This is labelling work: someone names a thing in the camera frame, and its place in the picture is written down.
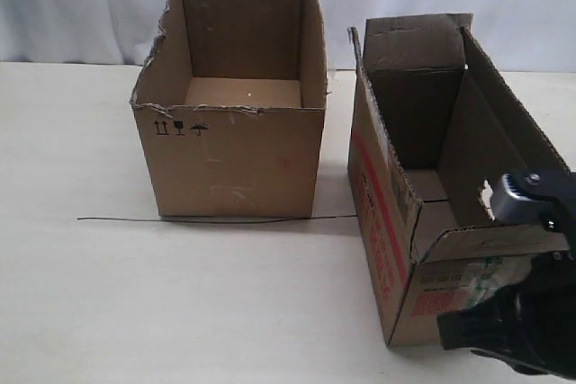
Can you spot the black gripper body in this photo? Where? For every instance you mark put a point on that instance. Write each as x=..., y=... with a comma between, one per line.
x=546, y=316

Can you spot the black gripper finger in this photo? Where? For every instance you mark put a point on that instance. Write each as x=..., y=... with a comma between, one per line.
x=546, y=199
x=492, y=325

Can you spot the narrow cardboard box red print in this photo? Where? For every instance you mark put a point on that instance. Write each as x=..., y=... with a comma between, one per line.
x=434, y=126

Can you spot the large open cardboard box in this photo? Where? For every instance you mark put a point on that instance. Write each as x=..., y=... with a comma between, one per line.
x=230, y=107

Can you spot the thin black line on table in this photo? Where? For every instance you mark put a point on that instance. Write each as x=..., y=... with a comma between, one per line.
x=217, y=221

